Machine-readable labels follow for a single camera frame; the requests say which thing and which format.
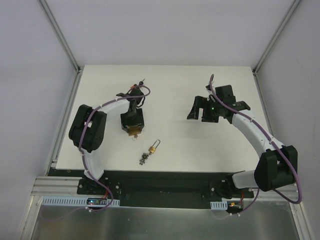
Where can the left white cable duct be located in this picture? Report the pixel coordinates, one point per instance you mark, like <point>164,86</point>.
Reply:
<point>79,201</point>

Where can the right white cable duct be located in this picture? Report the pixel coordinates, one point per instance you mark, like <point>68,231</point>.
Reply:
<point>219,205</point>

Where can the white cable duct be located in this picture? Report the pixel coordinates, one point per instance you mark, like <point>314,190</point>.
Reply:
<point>219,205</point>
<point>79,201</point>

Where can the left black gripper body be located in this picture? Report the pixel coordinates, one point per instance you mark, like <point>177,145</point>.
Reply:
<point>132,122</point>

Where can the left aluminium frame post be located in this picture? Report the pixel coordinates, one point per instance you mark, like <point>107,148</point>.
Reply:
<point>59,35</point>

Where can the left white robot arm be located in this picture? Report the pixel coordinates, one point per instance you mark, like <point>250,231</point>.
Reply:
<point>88,127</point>

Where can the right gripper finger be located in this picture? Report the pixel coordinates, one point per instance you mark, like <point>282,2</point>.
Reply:
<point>205,103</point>
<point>194,113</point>

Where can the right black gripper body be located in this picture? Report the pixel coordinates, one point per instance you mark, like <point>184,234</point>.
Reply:
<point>205,110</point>

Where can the large brass padlock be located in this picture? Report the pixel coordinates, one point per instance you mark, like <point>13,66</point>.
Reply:
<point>133,130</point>

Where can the aluminium frame post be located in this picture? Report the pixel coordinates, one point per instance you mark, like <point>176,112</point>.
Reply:
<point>277,34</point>
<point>59,35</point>

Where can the right aluminium frame post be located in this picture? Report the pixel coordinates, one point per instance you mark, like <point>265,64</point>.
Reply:
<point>277,34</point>

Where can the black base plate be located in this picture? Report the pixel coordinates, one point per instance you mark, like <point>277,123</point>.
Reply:
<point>159,189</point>

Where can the small brass padlock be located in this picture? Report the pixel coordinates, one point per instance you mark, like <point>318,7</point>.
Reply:
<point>153,147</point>

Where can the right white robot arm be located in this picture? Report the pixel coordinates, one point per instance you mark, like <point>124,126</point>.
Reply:
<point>277,165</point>

